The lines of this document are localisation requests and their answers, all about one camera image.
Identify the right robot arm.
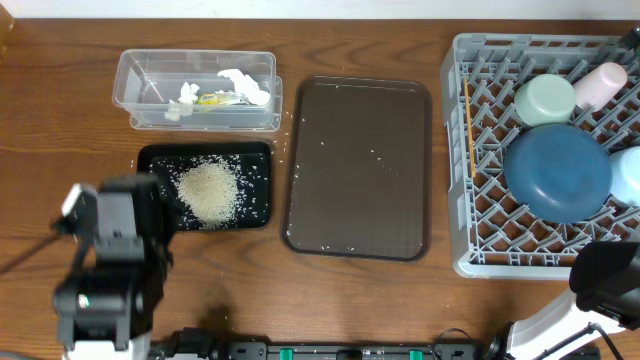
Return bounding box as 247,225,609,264
484,242,639,359

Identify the pile of white rice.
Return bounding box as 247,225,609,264
149,153,271,231

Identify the white tissue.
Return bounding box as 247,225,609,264
164,69,271,122

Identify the dark blue plate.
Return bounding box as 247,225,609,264
503,124,612,223

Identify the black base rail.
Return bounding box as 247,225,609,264
147,328,483,360

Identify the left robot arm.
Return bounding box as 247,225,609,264
53,173,177,359

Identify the pink cup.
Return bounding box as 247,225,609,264
574,62,628,112

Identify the light blue bowl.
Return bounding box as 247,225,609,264
609,146,640,206

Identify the green snack wrapper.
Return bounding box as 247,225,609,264
196,92,248,106

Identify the grey dishwasher rack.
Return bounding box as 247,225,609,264
440,33,639,280

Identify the black waste tray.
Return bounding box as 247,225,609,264
137,142,271,231

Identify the wooden chopstick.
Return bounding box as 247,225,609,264
463,75,476,180

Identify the dark brown serving tray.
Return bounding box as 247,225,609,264
281,76,432,262

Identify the clear plastic bin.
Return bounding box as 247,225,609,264
112,49,283,132

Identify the mint green bowl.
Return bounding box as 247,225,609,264
514,74,577,127

